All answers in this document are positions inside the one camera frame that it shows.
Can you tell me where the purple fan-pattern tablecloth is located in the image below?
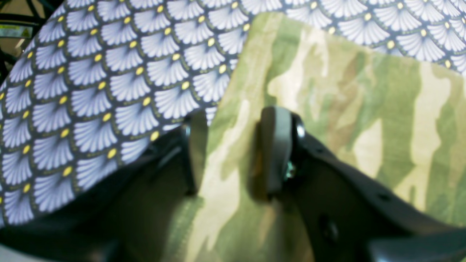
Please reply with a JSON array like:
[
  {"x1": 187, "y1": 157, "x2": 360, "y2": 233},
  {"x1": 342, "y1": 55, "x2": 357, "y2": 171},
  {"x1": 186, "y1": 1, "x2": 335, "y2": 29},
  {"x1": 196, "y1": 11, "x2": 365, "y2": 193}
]
[{"x1": 1, "y1": 0, "x2": 465, "y2": 228}]

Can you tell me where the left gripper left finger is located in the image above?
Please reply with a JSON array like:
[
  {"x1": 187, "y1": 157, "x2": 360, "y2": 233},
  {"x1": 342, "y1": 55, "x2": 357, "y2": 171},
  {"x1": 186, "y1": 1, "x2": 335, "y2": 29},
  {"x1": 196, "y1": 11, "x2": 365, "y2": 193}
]
[{"x1": 181, "y1": 110, "x2": 209, "y2": 195}]

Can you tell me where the camouflage T-shirt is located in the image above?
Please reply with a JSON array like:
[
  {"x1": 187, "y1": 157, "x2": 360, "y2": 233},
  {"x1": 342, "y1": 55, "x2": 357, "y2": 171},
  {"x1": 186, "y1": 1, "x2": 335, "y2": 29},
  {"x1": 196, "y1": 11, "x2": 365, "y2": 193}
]
[{"x1": 161, "y1": 13, "x2": 465, "y2": 262}]

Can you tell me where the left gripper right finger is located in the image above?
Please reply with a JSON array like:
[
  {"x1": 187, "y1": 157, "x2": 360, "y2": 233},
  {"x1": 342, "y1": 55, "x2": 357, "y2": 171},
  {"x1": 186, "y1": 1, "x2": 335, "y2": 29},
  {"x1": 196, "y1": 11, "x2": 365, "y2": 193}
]
[{"x1": 259, "y1": 106, "x2": 306, "y2": 198}]

